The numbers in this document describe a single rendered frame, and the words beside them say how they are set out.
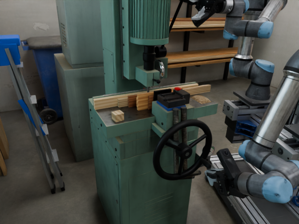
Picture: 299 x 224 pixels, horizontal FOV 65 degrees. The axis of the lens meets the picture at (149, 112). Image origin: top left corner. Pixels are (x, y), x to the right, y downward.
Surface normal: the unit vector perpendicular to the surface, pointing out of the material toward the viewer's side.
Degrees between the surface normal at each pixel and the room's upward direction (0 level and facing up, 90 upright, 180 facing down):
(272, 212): 0
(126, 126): 90
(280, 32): 90
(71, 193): 0
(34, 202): 0
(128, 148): 90
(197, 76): 90
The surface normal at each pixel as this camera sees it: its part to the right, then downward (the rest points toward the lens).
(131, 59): 0.45, 0.40
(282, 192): 0.40, -0.11
